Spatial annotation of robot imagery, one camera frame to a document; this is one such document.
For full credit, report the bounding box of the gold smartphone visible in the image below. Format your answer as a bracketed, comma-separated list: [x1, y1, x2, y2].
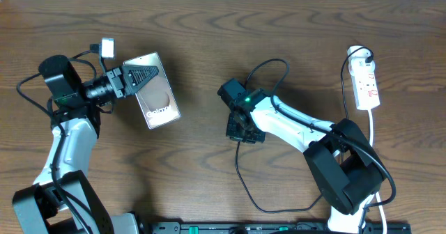
[123, 52, 181, 130]

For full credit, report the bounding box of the black charging cable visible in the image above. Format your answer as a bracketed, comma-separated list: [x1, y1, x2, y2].
[234, 46, 375, 215]

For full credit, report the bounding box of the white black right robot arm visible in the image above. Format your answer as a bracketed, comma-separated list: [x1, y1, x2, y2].
[217, 79, 386, 233]

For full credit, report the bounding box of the white USB charger adapter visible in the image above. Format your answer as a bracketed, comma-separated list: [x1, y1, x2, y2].
[347, 45, 374, 64]

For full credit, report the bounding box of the white power strip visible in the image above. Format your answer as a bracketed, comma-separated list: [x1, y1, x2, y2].
[348, 58, 380, 111]

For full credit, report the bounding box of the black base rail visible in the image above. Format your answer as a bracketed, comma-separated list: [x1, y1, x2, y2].
[151, 221, 412, 234]

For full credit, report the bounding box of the white power strip cord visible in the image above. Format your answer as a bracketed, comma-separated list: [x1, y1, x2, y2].
[367, 109, 388, 234]

